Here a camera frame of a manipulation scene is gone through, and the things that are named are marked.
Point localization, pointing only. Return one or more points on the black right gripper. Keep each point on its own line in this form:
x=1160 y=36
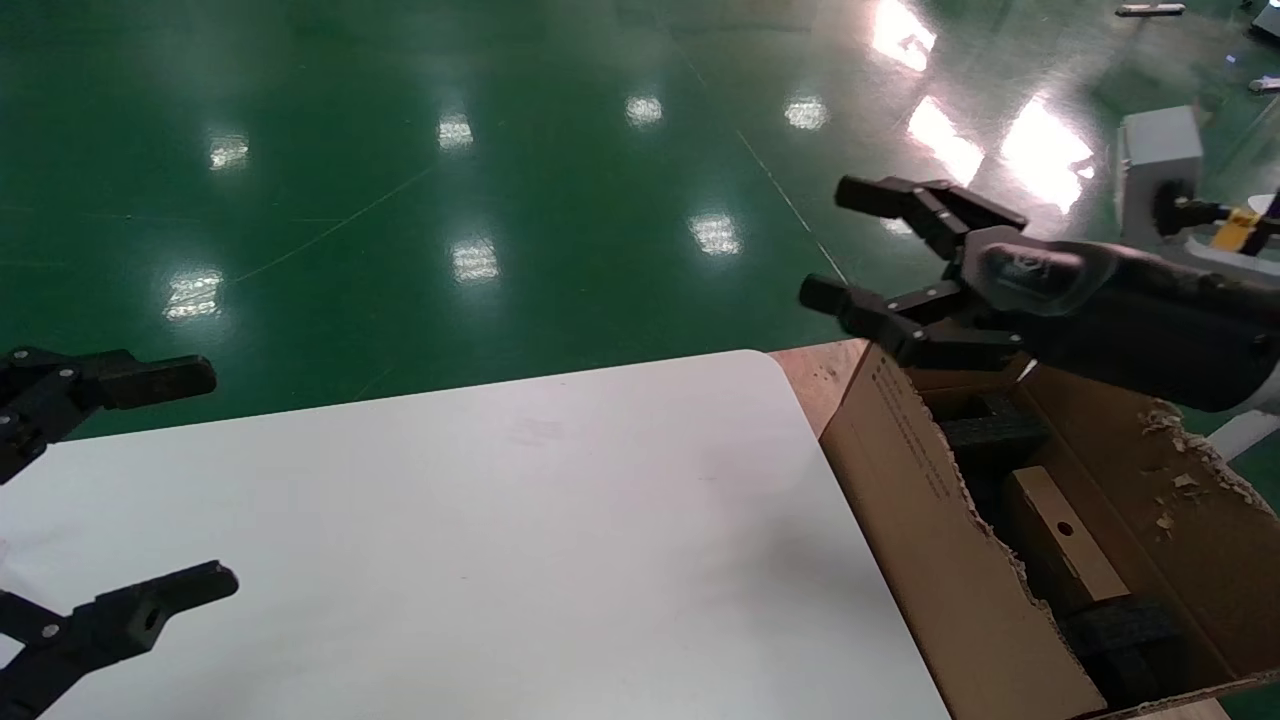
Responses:
x=1130 y=320

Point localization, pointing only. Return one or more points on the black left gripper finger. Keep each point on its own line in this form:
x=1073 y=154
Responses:
x=125 y=618
x=150 y=380

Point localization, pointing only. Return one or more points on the grey table foot bar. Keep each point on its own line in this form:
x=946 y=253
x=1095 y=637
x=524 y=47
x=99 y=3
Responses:
x=1150 y=10
x=1265 y=85

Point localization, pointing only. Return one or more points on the big open cardboard box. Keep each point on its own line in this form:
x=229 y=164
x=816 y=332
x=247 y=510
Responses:
x=920 y=520

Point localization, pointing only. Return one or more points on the small cardboard box with hole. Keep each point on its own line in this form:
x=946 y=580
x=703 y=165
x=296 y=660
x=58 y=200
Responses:
x=1065 y=540

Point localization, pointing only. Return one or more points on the black foam block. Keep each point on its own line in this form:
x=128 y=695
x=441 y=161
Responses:
x=995 y=435
x=1125 y=645

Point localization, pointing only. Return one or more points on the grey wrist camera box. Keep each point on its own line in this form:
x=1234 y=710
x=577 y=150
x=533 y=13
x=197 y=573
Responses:
x=1160 y=145

